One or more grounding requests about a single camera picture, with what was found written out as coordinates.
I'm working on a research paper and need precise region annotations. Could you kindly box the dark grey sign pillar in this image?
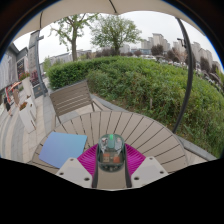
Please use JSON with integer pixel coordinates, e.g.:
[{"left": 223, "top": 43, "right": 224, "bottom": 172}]
[{"left": 28, "top": 30, "right": 50, "bottom": 98}]

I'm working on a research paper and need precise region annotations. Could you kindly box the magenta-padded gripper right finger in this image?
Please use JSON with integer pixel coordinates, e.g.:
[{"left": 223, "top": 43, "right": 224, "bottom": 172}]
[{"left": 123, "top": 143, "right": 170, "bottom": 190}]

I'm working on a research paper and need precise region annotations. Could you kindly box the round leafy tree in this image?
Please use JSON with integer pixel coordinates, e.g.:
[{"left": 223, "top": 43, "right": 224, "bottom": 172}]
[{"left": 89, "top": 13, "right": 143, "bottom": 56}]

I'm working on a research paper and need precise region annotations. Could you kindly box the white planter box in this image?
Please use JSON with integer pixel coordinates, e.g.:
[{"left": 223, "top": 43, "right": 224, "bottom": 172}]
[
  {"left": 19, "top": 71, "right": 38, "bottom": 102},
  {"left": 17, "top": 100, "right": 38, "bottom": 134}
]

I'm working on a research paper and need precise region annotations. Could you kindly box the green hedge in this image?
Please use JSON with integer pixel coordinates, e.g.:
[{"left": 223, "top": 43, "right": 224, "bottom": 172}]
[{"left": 45, "top": 55, "right": 224, "bottom": 158}]

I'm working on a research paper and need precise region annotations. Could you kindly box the brown slatted outdoor chair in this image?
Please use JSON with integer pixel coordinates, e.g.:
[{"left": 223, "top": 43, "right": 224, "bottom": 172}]
[{"left": 48, "top": 78, "right": 112, "bottom": 128}]

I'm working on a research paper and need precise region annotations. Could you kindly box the blue mouse pad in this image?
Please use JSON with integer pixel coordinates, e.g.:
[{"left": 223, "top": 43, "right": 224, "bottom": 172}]
[{"left": 38, "top": 131, "right": 89, "bottom": 170}]

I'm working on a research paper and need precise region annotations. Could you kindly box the group of apartment buildings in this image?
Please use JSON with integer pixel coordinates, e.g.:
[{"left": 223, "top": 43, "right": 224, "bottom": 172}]
[{"left": 139, "top": 32, "right": 224, "bottom": 75}]

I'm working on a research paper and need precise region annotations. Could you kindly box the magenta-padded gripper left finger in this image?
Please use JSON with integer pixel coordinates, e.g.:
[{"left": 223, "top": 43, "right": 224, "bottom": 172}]
[{"left": 55, "top": 143, "right": 100, "bottom": 190}]

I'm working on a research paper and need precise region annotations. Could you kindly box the transparent green computer mouse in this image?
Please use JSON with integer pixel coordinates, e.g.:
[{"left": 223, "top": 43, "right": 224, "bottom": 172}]
[{"left": 97, "top": 133, "right": 127, "bottom": 173}]

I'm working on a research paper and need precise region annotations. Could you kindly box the tall bare-trunk tree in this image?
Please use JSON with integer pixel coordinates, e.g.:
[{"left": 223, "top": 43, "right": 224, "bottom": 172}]
[{"left": 49, "top": 13, "right": 98, "bottom": 63}]

